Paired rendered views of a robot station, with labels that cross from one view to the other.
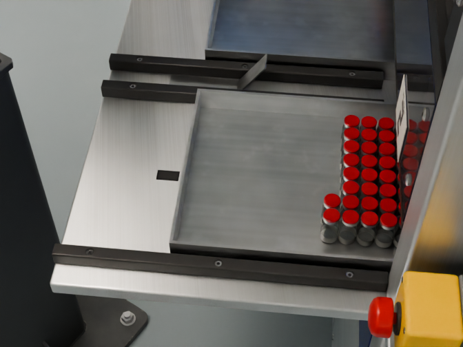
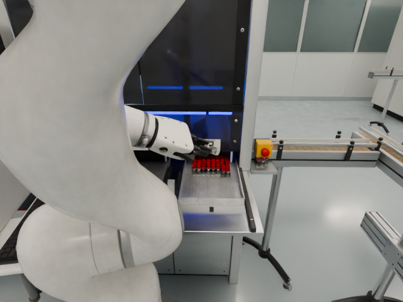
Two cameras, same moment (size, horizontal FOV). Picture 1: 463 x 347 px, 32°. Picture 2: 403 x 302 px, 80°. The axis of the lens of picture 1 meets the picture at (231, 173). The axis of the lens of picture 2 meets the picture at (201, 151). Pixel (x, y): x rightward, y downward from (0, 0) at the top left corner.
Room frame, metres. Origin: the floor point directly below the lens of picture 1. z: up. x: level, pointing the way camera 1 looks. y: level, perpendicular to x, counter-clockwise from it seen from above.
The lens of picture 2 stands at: (0.77, 0.80, 1.50)
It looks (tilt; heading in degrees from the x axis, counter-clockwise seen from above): 27 degrees down; 265
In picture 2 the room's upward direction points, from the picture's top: straight up
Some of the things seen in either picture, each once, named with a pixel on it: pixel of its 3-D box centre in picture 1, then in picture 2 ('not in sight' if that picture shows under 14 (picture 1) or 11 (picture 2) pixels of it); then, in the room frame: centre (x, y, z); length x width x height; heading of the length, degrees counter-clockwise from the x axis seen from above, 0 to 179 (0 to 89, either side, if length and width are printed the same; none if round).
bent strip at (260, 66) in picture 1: (216, 72); (168, 195); (0.83, 0.02, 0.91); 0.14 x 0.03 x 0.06; 83
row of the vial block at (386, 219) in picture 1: (384, 180); (210, 166); (0.64, -0.20, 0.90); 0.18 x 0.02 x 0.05; 174
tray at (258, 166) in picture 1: (315, 178); (210, 177); (0.65, -0.11, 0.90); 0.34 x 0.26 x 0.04; 84
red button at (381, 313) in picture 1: (387, 317); (265, 151); (0.39, -0.15, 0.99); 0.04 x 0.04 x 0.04; 84
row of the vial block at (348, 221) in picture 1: (349, 177); (210, 171); (0.64, -0.15, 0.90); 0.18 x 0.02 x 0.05; 174
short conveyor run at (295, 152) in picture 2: not in sight; (309, 148); (0.08, -0.31, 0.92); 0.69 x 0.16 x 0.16; 174
